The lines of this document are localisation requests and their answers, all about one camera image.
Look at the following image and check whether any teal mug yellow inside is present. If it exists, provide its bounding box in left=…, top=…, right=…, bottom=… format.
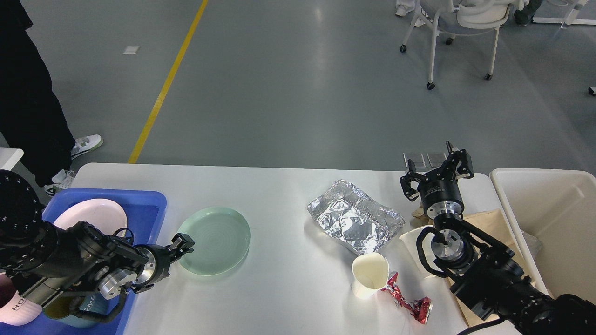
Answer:
left=43, top=293, right=108, bottom=328

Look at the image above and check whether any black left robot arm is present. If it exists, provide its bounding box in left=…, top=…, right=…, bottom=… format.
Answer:
left=0, top=170, right=195, bottom=323

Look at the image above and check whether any white plastic bin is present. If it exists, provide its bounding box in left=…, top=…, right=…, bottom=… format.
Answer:
left=490, top=169, right=596, bottom=302

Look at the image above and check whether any pink round plate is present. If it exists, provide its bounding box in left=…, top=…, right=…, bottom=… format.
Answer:
left=54, top=199, right=128, bottom=234

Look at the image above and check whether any crumpled aluminium foil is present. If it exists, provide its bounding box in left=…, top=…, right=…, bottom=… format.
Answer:
left=307, top=180, right=405, bottom=256

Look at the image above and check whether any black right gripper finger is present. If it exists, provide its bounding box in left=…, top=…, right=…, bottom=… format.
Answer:
left=400, top=160, right=437, bottom=203
left=435, top=141, right=474, bottom=181

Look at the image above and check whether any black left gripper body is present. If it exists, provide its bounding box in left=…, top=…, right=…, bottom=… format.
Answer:
left=131, top=244, right=172, bottom=294

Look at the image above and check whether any white side table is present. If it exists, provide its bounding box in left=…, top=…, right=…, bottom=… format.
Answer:
left=0, top=147, right=24, bottom=170

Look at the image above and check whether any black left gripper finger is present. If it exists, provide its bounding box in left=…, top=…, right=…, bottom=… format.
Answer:
left=167, top=233, right=195, bottom=264

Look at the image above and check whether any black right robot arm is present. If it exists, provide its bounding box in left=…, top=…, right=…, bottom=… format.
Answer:
left=400, top=141, right=596, bottom=335

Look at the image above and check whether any mint green round plate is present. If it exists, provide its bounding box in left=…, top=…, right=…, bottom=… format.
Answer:
left=179, top=207, right=251, bottom=276

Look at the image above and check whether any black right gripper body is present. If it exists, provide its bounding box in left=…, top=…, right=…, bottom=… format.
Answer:
left=418, top=181, right=465, bottom=219

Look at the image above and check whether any person in black trousers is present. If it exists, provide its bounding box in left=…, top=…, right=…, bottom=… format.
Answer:
left=0, top=0, right=103, bottom=196

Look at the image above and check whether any white paper cup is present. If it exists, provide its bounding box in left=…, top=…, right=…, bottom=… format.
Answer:
left=351, top=252, right=389, bottom=299

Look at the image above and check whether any blue plastic tray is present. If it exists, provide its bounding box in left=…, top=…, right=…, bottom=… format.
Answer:
left=0, top=188, right=167, bottom=335

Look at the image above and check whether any white office chair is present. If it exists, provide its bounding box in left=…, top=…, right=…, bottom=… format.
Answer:
left=400, top=0, right=528, bottom=90

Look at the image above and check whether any white paper bowl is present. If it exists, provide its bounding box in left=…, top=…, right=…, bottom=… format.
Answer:
left=400, top=225, right=440, bottom=279

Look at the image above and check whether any brown paper bag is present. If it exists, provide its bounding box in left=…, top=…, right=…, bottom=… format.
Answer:
left=411, top=208, right=550, bottom=327

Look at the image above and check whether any crushed red can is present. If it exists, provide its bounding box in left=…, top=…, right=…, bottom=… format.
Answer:
left=380, top=272, right=432, bottom=325

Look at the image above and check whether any pink HOME mug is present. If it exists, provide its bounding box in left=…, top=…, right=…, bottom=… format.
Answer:
left=0, top=273, right=42, bottom=326

